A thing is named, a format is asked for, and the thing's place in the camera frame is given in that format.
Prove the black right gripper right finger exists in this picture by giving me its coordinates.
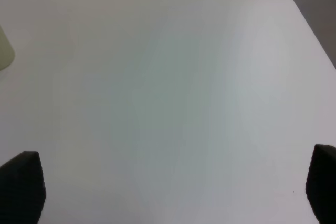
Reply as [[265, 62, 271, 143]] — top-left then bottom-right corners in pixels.
[[306, 144, 335, 224]]

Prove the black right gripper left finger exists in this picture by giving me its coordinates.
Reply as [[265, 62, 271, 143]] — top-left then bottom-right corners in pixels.
[[1, 151, 47, 223]]

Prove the pale green plastic cup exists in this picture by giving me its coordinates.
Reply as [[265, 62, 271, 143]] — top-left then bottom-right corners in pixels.
[[0, 27, 15, 70]]

